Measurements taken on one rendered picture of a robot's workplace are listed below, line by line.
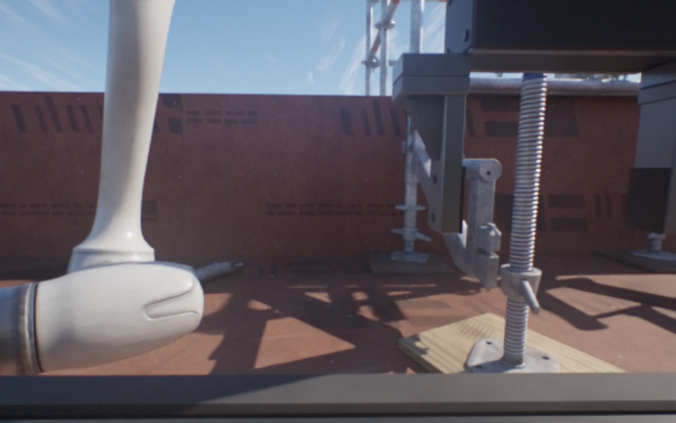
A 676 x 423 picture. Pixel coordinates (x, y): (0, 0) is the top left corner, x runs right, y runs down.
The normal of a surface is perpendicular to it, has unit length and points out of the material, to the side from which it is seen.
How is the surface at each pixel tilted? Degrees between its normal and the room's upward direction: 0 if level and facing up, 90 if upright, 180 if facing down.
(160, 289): 54
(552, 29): 90
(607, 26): 90
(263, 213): 90
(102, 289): 44
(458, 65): 90
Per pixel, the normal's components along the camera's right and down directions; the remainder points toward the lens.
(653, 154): -1.00, 0.00
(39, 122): 0.04, 0.13
